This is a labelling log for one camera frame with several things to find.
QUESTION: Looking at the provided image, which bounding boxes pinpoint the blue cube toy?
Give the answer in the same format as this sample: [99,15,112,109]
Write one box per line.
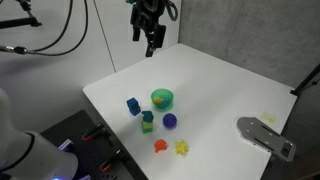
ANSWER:
[126,97,142,117]

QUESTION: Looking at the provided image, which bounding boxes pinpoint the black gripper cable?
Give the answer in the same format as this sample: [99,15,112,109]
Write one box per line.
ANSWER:
[165,0,180,22]

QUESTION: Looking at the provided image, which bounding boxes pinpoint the black stand pole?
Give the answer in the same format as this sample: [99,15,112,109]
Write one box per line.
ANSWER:
[289,62,320,97]

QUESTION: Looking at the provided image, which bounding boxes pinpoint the teal figure toy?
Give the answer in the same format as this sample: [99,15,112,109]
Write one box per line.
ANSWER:
[141,110,155,123]

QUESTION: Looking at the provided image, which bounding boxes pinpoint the grey metal mounting plate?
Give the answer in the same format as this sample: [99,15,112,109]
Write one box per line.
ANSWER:
[235,116,297,163]

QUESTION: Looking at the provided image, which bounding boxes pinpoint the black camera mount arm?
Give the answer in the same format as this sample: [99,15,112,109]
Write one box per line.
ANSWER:
[0,0,43,30]

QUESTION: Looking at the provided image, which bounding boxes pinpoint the thin black hanging cable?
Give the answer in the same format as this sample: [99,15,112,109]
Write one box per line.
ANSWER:
[31,0,75,54]
[25,0,90,57]

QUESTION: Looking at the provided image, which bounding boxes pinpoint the yellow sticky note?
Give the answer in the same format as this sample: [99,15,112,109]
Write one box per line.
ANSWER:
[260,111,278,125]

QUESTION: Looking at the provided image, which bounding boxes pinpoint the lime green stacking block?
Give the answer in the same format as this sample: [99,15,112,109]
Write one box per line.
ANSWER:
[141,120,154,130]

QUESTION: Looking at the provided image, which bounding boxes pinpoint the purple spiky ball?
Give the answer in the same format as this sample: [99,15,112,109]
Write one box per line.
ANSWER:
[162,112,178,130]

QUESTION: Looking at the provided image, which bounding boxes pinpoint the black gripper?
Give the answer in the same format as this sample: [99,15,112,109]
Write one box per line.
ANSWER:
[129,0,168,59]

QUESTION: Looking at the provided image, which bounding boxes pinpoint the black cable connector plug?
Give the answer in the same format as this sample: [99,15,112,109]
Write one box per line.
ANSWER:
[0,44,35,56]

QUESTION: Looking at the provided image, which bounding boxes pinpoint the yellow star-shaped toy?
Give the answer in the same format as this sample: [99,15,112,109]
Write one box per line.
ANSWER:
[174,139,190,157]

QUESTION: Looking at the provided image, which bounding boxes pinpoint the orange rubber toy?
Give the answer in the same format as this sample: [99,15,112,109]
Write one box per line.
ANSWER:
[153,138,170,154]

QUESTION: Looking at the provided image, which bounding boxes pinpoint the yellow and blue small toy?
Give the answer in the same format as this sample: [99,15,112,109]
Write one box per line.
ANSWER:
[152,96,165,105]

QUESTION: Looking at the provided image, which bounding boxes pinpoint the dark green stacking block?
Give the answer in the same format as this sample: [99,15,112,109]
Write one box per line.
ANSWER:
[141,126,154,135]

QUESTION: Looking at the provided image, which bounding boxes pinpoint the black clamp with orange handle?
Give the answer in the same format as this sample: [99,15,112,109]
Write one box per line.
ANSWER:
[81,122,110,143]
[99,149,128,174]

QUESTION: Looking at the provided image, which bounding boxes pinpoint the green translucent bowl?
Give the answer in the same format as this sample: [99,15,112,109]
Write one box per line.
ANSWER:
[150,87,175,111]

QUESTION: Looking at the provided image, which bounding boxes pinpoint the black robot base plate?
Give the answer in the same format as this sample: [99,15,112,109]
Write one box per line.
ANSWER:
[39,109,150,180]

